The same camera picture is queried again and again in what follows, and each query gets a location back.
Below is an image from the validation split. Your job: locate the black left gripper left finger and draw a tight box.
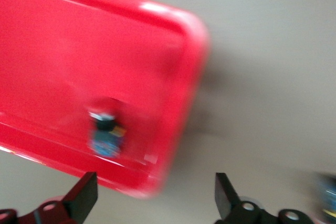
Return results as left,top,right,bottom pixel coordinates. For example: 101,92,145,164
0,171,99,224

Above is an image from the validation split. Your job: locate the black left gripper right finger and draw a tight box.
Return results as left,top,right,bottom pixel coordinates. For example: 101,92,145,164
214,172,316,224

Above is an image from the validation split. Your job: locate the red push button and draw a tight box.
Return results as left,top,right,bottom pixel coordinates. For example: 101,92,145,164
313,172,336,222
86,97,127,158

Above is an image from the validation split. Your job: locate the red plastic tray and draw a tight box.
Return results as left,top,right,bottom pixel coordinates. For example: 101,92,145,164
0,0,211,200

